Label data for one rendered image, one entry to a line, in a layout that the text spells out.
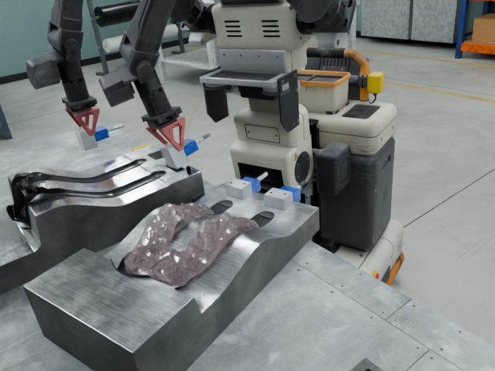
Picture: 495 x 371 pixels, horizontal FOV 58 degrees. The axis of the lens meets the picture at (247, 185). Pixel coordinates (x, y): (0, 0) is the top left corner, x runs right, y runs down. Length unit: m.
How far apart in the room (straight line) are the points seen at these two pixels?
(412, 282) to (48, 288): 1.64
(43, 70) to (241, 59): 0.52
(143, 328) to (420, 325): 0.42
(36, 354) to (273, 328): 0.39
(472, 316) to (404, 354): 1.30
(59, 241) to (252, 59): 0.70
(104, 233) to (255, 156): 0.57
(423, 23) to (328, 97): 5.01
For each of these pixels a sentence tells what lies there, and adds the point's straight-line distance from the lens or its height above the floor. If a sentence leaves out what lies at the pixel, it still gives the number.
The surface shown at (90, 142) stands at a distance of 1.30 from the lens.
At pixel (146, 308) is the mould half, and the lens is 0.67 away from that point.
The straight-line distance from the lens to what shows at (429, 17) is 6.49.
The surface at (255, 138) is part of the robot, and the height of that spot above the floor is 0.82.
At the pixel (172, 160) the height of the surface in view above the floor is 0.92.
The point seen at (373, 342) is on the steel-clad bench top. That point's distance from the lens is 0.74.
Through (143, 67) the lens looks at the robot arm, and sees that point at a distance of 0.98.
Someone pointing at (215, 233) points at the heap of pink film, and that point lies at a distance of 0.78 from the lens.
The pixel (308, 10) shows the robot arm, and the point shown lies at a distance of 1.10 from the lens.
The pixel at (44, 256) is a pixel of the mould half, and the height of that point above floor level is 0.84.
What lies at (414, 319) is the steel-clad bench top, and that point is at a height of 0.80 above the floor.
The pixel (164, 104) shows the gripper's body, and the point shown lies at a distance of 1.06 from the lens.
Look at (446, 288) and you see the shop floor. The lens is 2.12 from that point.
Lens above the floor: 1.34
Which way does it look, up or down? 27 degrees down
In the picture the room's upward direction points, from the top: 6 degrees counter-clockwise
